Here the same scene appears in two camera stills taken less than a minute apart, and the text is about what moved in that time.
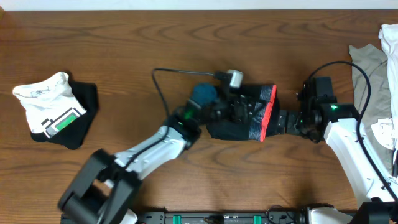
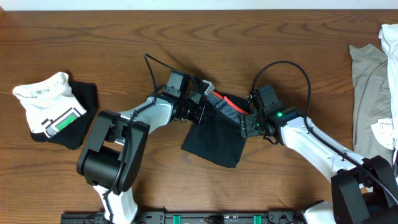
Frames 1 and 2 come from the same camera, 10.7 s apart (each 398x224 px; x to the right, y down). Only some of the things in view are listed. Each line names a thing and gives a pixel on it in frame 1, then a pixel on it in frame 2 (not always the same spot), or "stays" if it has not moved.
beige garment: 375,109 stays
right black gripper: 290,127 -> 247,126
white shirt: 387,134 stays
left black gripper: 236,107 -> 203,112
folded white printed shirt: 50,103 stays
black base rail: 222,217 stays
